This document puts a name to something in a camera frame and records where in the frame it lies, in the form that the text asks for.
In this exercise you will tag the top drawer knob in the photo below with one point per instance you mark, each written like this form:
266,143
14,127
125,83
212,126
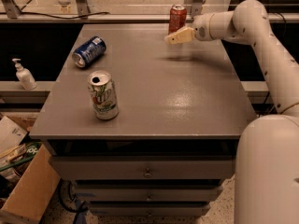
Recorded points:
148,173

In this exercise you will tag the red coke can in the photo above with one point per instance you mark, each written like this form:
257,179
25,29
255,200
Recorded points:
177,20

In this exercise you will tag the grey drawer cabinet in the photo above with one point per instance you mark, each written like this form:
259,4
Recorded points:
181,111

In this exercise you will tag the brown cardboard box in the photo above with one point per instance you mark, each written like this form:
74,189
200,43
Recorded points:
28,200

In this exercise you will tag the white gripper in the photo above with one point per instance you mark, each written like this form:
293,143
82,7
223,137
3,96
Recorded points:
202,28

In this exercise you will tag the white green 7up can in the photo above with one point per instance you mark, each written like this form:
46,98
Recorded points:
103,95

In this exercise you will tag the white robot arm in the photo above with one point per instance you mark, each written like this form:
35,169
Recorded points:
267,157

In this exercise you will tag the white pump soap bottle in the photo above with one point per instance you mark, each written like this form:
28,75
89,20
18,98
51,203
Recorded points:
24,75

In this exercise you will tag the blue pepsi can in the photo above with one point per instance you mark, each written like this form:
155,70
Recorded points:
89,51

